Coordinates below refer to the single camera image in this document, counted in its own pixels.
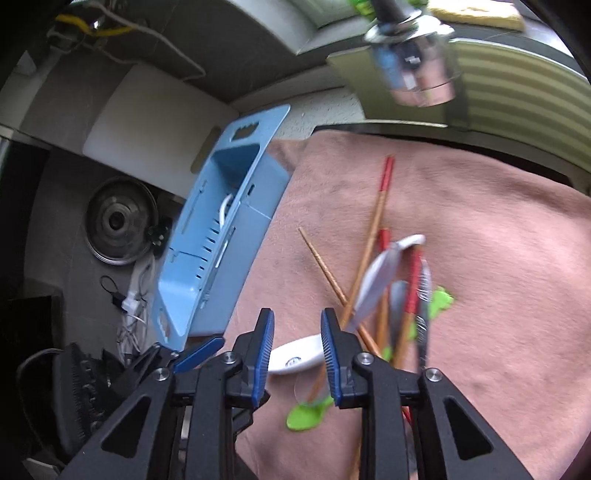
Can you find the stainless steel sink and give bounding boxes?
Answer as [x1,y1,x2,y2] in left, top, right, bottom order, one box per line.
[325,39,591,188]

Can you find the black adapter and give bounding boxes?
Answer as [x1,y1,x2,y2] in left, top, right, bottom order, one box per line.
[99,275,130,311]

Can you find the metal spoon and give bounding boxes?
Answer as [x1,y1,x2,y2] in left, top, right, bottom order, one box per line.
[416,258,433,370]

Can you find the white cable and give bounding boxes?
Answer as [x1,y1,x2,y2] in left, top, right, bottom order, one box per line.
[90,0,207,81]

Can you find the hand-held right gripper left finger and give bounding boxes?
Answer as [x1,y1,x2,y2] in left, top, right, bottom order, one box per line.
[58,308,276,480]

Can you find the glass pot lid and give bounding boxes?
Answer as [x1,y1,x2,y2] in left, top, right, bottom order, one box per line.
[85,176,161,267]

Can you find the chrome faucet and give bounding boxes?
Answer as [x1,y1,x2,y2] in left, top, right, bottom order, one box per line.
[364,0,465,108]

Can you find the green plastic spoon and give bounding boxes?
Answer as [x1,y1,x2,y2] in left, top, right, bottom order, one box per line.
[285,285,456,433]

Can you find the yellow cable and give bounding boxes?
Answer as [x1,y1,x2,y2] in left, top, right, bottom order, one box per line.
[55,14,134,38]

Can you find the pink towel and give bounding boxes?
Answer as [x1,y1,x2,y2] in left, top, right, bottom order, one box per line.
[233,129,591,480]

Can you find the plain metal spoon handle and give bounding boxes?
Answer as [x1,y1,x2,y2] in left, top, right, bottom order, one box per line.
[390,281,409,344]

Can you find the blue plastic basket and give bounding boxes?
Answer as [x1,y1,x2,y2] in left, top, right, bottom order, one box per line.
[151,104,293,352]

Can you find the white cutting board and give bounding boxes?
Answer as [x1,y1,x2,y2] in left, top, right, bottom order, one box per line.
[82,64,241,197]

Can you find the white charger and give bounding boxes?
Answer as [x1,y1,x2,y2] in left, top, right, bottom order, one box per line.
[121,265,155,324]

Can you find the red-ended wooden chopstick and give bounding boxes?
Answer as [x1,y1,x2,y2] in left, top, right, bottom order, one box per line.
[393,247,424,369]
[305,156,396,403]
[375,227,392,352]
[298,226,385,360]

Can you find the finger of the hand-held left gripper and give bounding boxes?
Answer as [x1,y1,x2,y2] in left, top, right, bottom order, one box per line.
[117,336,225,402]

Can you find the plain white ceramic spoon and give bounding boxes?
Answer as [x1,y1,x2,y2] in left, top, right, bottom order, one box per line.
[218,193,237,259]

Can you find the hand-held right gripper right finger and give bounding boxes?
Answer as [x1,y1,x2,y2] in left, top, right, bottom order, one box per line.
[321,308,539,480]

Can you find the black cable loop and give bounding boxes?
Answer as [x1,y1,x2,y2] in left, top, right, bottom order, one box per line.
[16,348,61,462]

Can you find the yellow sponge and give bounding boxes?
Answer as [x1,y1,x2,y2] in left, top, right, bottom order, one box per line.
[429,0,525,32]

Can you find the white ceramic spoon with logo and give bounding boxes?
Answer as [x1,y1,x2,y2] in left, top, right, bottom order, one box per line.
[269,335,325,376]

